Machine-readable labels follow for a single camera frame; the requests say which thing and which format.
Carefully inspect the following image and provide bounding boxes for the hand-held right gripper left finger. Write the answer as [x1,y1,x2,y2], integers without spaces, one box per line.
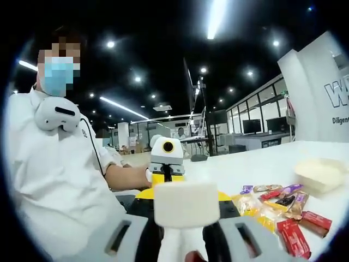
[88,189,166,262]

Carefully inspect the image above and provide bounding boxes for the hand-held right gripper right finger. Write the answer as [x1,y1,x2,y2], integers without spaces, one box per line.
[202,190,297,262]

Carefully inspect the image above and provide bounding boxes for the white food tongs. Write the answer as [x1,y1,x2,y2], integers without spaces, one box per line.
[153,181,221,262]

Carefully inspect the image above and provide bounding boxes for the yellow food packet pale bun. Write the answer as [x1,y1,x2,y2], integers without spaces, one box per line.
[231,194,264,216]

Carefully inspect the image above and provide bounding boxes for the black dried fruit food packet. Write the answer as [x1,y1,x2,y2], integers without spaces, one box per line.
[275,195,297,207]

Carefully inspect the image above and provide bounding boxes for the brown purple food packet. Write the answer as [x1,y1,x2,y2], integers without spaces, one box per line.
[285,190,310,221]

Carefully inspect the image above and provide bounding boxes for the dark red bar food packet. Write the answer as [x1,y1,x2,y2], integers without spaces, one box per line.
[299,210,333,238]

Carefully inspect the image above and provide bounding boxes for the purple white-print food packet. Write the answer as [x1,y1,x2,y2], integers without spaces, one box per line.
[280,183,304,196]

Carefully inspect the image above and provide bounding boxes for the beige hexagonal food container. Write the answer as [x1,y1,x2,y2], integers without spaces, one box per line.
[294,157,347,197]

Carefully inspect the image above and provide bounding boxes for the person's right hand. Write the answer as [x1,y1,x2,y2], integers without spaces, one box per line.
[185,251,208,262]

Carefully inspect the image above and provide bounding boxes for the white desk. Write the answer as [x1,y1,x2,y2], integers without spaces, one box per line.
[181,136,216,158]

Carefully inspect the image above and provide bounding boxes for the white ceiling air vent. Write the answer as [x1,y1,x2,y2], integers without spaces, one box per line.
[152,103,173,112]

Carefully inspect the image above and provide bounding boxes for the black floor stand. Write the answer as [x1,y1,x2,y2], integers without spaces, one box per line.
[183,57,216,158]

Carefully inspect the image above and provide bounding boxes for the black office chair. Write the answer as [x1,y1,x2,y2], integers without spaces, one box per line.
[228,144,248,154]

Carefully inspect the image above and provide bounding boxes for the grey counter with dark sign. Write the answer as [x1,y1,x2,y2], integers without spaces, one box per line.
[233,133,295,151]

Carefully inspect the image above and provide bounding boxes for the black computer monitor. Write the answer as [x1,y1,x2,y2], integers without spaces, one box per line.
[242,119,262,135]
[266,116,288,133]

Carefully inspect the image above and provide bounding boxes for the person in white shirt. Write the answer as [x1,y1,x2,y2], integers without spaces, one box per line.
[5,87,153,262]

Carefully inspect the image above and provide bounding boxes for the white neck-worn device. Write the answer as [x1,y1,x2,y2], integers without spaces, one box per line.
[34,95,82,132]

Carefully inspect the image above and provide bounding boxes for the hanging tote bag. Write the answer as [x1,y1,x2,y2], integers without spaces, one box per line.
[285,94,297,123]

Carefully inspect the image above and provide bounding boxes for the group of ceiling lights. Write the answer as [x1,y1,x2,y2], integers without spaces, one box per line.
[17,0,314,123]

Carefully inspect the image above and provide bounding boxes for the black cable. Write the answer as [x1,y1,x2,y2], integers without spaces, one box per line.
[79,117,107,177]

